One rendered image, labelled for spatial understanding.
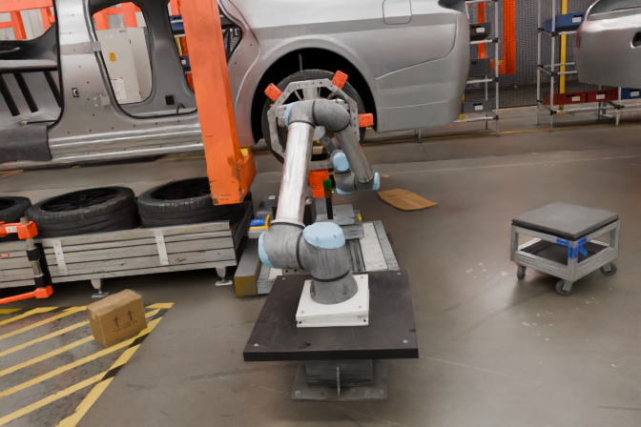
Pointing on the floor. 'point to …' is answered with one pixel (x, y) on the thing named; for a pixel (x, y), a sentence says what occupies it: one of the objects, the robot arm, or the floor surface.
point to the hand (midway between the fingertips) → (331, 150)
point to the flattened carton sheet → (404, 199)
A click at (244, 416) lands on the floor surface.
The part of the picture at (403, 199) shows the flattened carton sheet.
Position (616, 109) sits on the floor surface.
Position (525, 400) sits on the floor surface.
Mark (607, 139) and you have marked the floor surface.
